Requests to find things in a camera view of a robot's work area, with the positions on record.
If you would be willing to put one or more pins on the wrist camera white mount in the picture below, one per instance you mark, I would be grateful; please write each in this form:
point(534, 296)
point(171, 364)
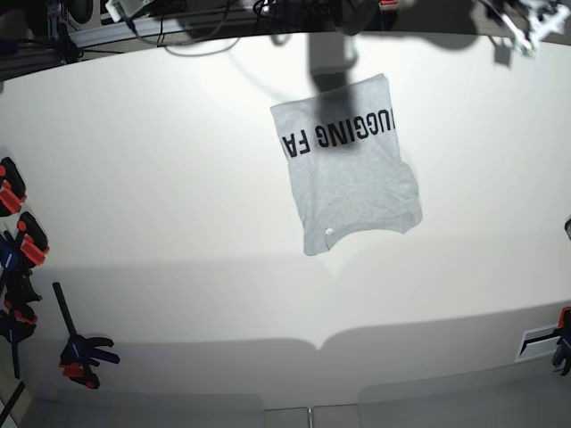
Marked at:
point(120, 10)
point(542, 18)

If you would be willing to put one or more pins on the grey T-shirt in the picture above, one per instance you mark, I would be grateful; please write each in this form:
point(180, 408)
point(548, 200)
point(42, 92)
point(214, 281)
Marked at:
point(345, 166)

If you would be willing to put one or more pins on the red black clamp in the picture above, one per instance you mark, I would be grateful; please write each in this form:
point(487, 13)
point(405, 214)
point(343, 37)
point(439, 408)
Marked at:
point(31, 241)
point(13, 188)

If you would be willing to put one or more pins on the right edge blue red clamp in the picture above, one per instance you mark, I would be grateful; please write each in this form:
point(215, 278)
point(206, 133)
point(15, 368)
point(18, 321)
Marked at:
point(561, 357)

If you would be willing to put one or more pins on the black blue bar clamp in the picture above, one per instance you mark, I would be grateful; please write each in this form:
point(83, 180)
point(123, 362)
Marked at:
point(80, 354)

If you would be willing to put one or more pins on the upper red black clamp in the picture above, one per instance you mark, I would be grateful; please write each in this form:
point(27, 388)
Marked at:
point(13, 188)

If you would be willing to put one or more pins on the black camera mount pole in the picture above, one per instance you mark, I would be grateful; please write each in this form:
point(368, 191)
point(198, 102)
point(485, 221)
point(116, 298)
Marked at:
point(352, 17)

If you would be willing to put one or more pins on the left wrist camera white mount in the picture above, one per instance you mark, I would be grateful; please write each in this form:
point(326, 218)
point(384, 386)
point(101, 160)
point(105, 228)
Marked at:
point(542, 18)

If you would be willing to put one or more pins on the blue black clamp left edge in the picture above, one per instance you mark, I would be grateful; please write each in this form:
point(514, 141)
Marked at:
point(18, 319)

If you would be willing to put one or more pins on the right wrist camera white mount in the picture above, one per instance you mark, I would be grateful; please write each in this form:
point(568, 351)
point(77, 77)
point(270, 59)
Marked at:
point(120, 10)

